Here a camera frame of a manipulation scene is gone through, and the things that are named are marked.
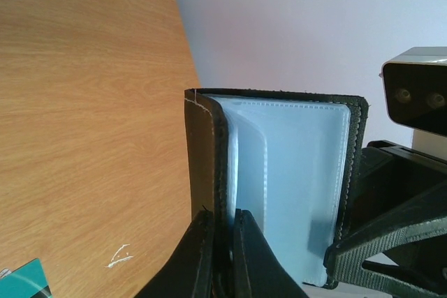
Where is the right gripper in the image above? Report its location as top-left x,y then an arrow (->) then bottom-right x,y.
325,141 -> 446,293

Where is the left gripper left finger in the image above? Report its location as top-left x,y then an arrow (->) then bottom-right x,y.
136,210 -> 214,298

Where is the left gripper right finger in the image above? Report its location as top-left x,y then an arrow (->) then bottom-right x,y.
233,209 -> 307,298

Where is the black leather card holder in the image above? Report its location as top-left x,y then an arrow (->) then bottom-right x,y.
184,89 -> 368,289

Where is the teal card with black stripe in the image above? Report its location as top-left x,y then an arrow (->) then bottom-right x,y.
0,258 -> 53,298

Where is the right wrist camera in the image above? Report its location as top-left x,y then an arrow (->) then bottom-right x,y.
381,46 -> 446,159

